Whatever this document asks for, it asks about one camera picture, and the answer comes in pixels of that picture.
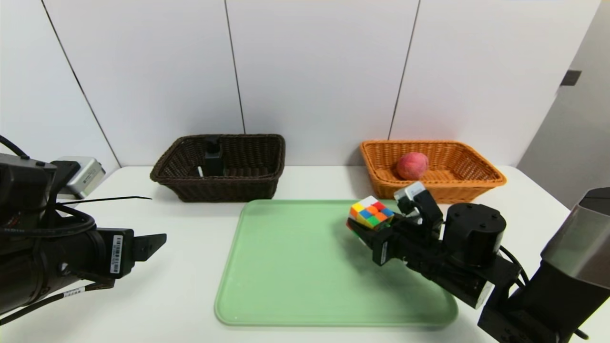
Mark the multicoloured puzzle cube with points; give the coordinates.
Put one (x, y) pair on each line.
(371, 213)

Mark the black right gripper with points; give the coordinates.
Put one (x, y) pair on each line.
(382, 247)

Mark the black rectangular bottle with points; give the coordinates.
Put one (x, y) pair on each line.
(214, 159)

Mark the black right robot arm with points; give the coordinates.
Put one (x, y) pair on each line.
(524, 276)

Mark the orange wicker basket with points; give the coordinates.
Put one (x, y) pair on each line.
(457, 188)

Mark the dark brown wicker basket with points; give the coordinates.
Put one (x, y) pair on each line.
(238, 188)

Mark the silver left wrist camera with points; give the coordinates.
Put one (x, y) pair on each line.
(86, 176)

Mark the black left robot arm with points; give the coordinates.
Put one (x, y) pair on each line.
(33, 257)

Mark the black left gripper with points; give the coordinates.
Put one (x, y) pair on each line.
(119, 253)

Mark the red peach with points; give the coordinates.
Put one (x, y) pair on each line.
(412, 166)

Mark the black wall bracket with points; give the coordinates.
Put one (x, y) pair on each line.
(570, 78)

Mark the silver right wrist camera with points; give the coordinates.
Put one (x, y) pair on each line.
(414, 197)

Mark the light green plastic tray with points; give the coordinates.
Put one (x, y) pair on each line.
(295, 276)

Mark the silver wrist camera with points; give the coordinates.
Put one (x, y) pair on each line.
(414, 197)
(86, 176)

